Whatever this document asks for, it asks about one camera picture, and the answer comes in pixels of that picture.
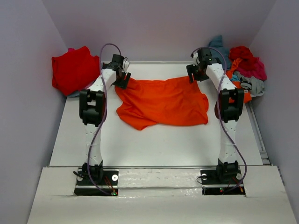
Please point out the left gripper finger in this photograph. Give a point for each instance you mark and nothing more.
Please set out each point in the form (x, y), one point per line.
(127, 77)
(123, 84)

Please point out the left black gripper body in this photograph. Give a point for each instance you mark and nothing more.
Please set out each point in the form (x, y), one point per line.
(122, 78)

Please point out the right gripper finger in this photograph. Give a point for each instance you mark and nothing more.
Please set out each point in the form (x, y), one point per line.
(192, 69)
(191, 78)

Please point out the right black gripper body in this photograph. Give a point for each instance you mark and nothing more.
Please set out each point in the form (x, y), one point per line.
(200, 74)

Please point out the orange t-shirt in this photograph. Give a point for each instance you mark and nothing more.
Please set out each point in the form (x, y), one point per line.
(237, 82)
(171, 102)

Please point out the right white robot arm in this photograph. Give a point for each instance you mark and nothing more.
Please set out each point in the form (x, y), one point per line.
(228, 109)

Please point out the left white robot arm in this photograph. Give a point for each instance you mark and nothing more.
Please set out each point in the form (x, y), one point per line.
(93, 113)

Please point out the teal blue crumpled t-shirt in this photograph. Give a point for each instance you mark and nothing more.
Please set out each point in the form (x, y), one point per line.
(222, 52)

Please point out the red crumpled t-shirt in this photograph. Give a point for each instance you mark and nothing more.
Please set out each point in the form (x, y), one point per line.
(244, 54)

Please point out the folded red t-shirt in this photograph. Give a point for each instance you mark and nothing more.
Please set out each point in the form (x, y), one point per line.
(74, 70)

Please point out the folded light blue t-shirt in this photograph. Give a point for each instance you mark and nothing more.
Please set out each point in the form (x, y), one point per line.
(74, 94)

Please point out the grey crumpled t-shirt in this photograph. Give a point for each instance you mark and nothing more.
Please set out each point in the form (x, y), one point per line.
(252, 85)

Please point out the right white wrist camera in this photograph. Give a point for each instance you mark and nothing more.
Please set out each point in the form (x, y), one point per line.
(195, 59)

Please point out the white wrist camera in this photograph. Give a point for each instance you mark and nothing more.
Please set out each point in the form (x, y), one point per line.
(126, 65)
(195, 59)

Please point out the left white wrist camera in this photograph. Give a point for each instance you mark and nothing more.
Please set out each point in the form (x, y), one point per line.
(126, 65)

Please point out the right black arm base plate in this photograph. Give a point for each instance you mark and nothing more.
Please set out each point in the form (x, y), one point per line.
(212, 185)

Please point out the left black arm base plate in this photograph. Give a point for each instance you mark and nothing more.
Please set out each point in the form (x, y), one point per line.
(107, 186)

